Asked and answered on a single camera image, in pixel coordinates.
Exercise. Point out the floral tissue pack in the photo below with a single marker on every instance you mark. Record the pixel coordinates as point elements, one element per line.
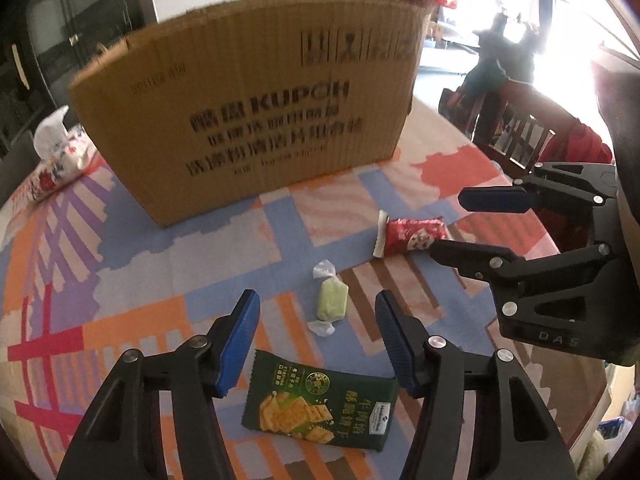
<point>65,155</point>

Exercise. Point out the brown cardboard box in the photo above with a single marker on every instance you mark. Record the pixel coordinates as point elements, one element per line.
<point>248,96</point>

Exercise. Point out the red garment on chair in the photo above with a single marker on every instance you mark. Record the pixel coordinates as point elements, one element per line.
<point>581,144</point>

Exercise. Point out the green candy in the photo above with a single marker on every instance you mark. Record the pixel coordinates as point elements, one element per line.
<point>332,299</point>

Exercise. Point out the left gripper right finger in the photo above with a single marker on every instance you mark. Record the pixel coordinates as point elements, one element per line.
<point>514,437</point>

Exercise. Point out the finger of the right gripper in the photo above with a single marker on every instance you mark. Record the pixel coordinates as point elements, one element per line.
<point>562,187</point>
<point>499,265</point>

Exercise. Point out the red snack packet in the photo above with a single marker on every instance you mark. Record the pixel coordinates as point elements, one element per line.
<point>399,236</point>

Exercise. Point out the red wooden chair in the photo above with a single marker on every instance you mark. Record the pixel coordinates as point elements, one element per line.
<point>508,120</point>

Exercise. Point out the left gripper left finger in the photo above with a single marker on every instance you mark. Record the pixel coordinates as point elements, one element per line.
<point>119,436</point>

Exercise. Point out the colourful patterned tablecloth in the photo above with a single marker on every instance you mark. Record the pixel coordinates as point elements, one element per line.
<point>86,275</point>

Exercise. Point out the dark green cracker packet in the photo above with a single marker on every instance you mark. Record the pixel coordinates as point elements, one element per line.
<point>319,406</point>

